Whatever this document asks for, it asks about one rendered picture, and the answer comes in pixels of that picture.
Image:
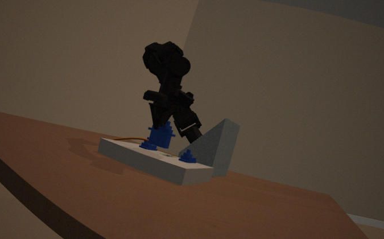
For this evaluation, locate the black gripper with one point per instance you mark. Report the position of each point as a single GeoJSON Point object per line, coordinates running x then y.
{"type": "Point", "coordinates": [162, 108]}

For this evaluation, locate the beige flat deck plate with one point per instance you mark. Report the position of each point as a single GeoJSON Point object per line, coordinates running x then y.
{"type": "Point", "coordinates": [145, 157]}

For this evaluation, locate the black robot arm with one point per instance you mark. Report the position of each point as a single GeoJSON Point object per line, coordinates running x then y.
{"type": "Point", "coordinates": [166, 60]}

